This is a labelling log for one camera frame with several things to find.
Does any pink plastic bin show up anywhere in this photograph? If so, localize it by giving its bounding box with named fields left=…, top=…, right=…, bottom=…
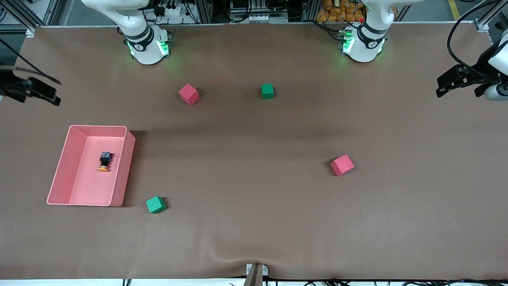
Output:
left=46, top=125, right=136, bottom=207

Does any orange capped black button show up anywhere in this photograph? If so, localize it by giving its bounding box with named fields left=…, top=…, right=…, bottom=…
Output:
left=98, top=151, right=113, bottom=173

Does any metal clamp bracket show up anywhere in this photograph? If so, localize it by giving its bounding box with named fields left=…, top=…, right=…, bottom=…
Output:
left=245, top=263, right=268, bottom=286

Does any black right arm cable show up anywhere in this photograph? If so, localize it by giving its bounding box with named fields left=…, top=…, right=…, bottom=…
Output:
left=0, top=38, right=62, bottom=85

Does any white socket strip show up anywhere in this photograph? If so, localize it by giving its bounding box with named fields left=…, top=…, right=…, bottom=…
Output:
left=236, top=15, right=288, bottom=23

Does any white power strip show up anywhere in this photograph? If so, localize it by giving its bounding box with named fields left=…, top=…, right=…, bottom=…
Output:
left=157, top=2, right=193, bottom=16

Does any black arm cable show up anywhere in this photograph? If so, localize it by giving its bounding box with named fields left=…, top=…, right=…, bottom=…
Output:
left=447, top=0, right=508, bottom=76
left=0, top=38, right=62, bottom=85

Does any aluminium frame profile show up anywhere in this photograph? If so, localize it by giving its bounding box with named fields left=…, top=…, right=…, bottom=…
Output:
left=0, top=0, right=60, bottom=34
left=474, top=0, right=508, bottom=32

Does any orange snack bag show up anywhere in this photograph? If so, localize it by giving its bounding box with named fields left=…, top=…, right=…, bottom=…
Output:
left=316, top=0, right=366, bottom=22

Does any brown table cover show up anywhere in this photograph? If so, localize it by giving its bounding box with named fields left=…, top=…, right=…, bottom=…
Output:
left=0, top=22, right=508, bottom=280

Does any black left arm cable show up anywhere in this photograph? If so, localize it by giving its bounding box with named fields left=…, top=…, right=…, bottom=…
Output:
left=447, top=0, right=508, bottom=76

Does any pink foam cube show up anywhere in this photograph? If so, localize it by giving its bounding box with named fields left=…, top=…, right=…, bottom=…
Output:
left=179, top=83, right=200, bottom=106
left=331, top=154, right=355, bottom=177

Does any aluminium frame post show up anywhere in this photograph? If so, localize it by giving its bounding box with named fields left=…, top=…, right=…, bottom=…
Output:
left=194, top=0, right=213, bottom=23
left=302, top=0, right=320, bottom=22

